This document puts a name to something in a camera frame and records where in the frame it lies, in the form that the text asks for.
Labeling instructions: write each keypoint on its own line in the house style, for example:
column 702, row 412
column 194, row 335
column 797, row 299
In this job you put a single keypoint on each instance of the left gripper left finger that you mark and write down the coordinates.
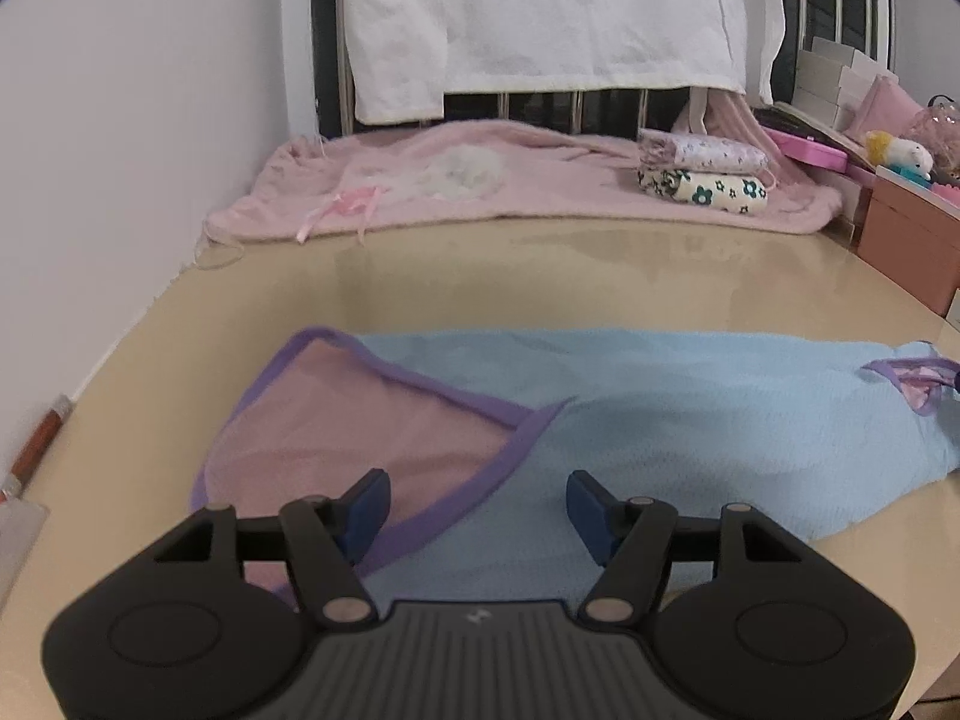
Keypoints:
column 218, row 614

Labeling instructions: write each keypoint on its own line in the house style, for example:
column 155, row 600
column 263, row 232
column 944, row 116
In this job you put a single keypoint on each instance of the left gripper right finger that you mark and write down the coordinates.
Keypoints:
column 735, row 613

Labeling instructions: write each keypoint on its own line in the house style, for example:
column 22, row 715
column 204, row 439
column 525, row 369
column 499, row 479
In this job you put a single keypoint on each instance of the pink blue purple-trimmed garment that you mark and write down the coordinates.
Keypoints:
column 479, row 432

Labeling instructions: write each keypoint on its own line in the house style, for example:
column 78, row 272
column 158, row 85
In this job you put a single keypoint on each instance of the salmon pink storage box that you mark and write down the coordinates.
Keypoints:
column 910, row 235

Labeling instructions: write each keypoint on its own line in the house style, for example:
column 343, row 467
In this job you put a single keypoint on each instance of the white yellow plush toy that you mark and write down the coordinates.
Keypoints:
column 905, row 157

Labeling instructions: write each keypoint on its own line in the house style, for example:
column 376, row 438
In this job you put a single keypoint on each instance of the clear bag pink contents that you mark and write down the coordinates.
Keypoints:
column 936, row 127

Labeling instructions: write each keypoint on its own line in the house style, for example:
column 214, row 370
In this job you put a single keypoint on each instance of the pink flat case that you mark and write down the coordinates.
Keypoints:
column 805, row 150

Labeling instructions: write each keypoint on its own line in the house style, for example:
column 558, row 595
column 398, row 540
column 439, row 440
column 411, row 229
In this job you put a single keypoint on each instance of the pink cushion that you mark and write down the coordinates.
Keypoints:
column 886, row 108

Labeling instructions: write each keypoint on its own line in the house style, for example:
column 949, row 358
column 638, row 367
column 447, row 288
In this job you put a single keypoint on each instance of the folded green flower cloth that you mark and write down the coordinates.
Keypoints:
column 741, row 195

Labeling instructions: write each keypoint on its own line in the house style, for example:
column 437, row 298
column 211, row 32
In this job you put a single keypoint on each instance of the stack of white boxes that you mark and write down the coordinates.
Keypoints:
column 832, row 80

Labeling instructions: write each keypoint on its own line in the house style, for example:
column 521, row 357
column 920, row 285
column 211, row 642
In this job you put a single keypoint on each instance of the folded pink floral cloth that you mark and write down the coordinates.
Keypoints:
column 699, row 153

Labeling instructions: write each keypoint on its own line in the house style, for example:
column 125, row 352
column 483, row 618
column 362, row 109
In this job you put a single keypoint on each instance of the metal railing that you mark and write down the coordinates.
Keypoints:
column 605, row 108

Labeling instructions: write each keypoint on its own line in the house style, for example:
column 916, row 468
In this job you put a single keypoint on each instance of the pink fleece blanket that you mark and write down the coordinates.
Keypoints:
column 492, row 168

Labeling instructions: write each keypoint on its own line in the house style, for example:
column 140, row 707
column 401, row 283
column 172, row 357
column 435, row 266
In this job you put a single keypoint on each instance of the white hanging towel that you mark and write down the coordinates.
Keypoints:
column 408, row 55

